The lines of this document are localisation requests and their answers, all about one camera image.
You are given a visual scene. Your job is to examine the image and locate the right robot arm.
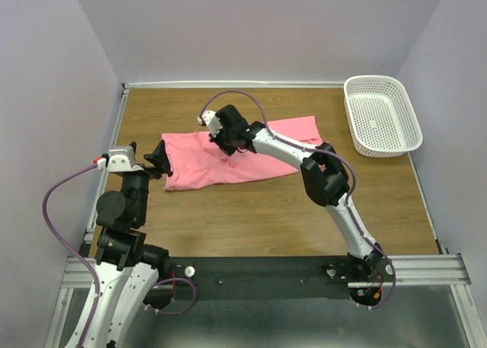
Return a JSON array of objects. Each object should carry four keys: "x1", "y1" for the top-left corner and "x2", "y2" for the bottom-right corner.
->
[{"x1": 200, "y1": 104, "x2": 384, "y2": 281}]

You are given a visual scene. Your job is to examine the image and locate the aluminium frame rail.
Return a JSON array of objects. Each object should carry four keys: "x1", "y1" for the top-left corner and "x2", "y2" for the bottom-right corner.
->
[{"x1": 41, "y1": 81, "x2": 475, "y2": 348}]

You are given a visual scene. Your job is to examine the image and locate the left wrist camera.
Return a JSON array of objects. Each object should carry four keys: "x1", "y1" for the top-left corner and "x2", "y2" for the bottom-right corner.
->
[{"x1": 93, "y1": 145, "x2": 137, "y2": 173}]

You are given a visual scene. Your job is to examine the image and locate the pink t shirt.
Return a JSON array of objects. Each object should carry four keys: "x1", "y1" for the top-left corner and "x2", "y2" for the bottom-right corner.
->
[{"x1": 161, "y1": 115, "x2": 324, "y2": 192}]

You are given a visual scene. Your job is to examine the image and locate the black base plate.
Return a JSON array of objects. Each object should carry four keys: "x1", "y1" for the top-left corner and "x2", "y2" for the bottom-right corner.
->
[{"x1": 144, "y1": 256, "x2": 393, "y2": 308}]

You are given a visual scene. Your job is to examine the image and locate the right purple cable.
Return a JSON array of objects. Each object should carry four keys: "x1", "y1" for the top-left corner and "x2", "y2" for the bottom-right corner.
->
[{"x1": 196, "y1": 90, "x2": 396, "y2": 311}]

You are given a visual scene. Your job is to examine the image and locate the white plastic basket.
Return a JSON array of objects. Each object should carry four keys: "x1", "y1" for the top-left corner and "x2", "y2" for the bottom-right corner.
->
[{"x1": 343, "y1": 75, "x2": 423, "y2": 158}]

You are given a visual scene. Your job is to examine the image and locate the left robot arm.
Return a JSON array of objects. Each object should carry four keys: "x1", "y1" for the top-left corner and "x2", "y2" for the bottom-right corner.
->
[{"x1": 67, "y1": 141, "x2": 173, "y2": 347}]

